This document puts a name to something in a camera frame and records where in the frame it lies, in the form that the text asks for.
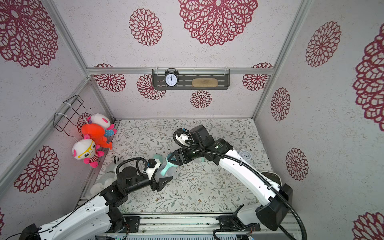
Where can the grey wall shelf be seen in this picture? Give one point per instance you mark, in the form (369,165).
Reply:
(185,79)

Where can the black wire basket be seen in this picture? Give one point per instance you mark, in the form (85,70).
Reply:
(75,114)

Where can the white plush yellow glasses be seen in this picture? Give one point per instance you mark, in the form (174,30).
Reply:
(88,151)

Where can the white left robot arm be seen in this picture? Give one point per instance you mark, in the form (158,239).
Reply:
(101,213)

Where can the white pink plush upper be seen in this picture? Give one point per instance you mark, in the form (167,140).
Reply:
(101,120)

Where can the tan brush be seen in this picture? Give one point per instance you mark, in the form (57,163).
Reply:
(205,83)

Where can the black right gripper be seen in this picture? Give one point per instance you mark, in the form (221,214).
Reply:
(176,157)

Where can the white alarm clock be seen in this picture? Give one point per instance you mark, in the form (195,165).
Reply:
(246,155)

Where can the black alarm clock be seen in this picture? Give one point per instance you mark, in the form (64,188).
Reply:
(171,77)

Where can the white sterilizer box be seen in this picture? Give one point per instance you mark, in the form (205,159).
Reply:
(272,176)

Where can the red orange plush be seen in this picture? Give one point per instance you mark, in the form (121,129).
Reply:
(97,134)

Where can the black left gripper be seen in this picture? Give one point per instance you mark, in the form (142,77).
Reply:
(160,185)

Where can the metal base rail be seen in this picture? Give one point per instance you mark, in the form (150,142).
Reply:
(193,226)

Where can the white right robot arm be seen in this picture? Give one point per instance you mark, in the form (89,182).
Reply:
(275,201)

